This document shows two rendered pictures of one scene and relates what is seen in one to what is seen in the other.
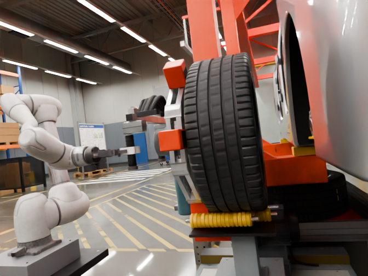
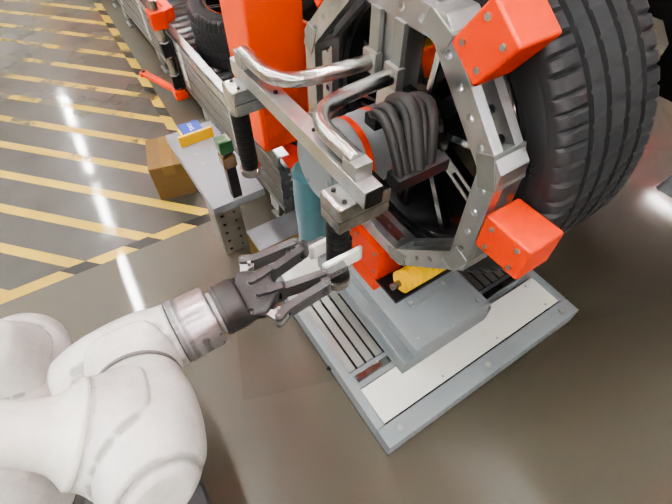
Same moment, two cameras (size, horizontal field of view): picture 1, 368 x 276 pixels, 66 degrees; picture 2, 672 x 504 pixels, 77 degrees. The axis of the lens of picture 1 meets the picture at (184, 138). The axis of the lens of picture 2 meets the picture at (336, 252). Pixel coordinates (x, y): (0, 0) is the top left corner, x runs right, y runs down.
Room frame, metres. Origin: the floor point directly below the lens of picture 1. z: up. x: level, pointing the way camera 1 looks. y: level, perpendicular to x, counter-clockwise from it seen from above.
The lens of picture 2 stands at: (0.93, 0.55, 1.35)
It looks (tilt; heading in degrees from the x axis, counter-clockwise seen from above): 51 degrees down; 310
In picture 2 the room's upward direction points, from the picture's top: straight up
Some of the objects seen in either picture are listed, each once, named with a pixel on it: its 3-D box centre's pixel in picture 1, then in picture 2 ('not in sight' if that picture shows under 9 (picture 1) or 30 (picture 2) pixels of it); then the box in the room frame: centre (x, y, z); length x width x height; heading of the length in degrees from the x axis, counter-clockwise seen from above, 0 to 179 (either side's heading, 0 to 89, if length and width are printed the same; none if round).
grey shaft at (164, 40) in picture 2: not in sight; (168, 53); (2.96, -0.52, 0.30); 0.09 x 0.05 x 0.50; 163
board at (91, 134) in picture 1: (94, 149); not in sight; (10.12, 3.21, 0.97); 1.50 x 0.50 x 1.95; 161
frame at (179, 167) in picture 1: (194, 138); (390, 136); (1.30, -0.05, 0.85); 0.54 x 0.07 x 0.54; 163
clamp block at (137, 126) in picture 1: (134, 126); (355, 200); (1.19, 0.20, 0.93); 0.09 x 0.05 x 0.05; 73
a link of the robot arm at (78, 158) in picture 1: (84, 156); (198, 322); (1.27, 0.45, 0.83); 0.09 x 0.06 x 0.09; 163
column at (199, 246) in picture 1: (200, 231); (223, 206); (1.99, -0.04, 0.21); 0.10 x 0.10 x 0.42; 73
